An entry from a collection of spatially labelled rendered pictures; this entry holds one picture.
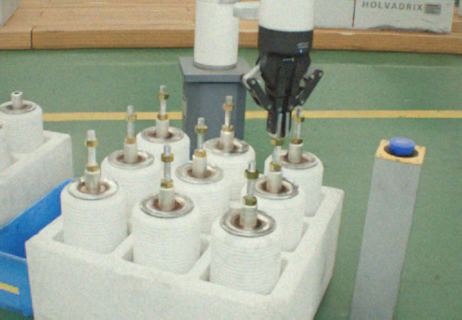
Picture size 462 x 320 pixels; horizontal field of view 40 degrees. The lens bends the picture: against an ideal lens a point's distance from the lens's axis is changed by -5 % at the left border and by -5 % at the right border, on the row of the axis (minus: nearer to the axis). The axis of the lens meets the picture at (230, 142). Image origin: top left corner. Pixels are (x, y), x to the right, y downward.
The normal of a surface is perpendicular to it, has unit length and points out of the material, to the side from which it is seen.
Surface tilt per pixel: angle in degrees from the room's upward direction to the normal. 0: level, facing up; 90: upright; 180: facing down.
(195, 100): 91
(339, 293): 0
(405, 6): 90
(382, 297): 90
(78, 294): 90
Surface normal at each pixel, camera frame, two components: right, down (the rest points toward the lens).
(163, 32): 0.16, 0.37
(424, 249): 0.05, -0.93
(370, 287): -0.34, 0.33
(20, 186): 0.95, 0.15
